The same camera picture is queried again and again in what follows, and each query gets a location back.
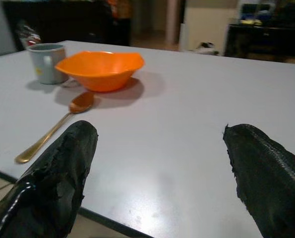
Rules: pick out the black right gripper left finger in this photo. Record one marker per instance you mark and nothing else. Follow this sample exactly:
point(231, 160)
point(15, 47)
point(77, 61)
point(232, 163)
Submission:
point(50, 188)

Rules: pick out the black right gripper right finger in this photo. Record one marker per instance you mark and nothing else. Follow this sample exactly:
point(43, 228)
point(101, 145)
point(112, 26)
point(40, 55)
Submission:
point(268, 178)

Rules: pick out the gold metal spoon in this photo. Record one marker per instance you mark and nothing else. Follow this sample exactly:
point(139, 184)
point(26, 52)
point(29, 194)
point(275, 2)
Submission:
point(60, 124)

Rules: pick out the grey ceramic mug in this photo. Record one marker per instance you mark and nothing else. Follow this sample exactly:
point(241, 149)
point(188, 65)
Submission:
point(46, 63)

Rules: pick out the orange plastic bowl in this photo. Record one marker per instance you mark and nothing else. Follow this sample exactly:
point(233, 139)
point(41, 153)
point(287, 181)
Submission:
point(101, 70)

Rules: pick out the black side table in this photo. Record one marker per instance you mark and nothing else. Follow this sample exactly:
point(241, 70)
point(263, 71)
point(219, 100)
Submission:
point(263, 41)

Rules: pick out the white shoe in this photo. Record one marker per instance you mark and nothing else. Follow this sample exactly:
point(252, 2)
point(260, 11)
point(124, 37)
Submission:
point(205, 47)

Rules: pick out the red and black packet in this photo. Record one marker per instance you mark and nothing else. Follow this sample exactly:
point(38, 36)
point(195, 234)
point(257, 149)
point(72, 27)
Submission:
point(28, 33)

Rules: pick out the yellow cloth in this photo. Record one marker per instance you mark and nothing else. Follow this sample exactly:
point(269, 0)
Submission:
point(250, 22)

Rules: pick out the blue storage box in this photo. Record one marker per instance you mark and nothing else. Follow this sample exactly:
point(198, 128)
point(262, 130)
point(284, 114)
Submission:
point(252, 12)

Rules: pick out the dark wooden cabinet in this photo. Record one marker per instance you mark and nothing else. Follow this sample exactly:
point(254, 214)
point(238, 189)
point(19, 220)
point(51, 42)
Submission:
point(63, 21)

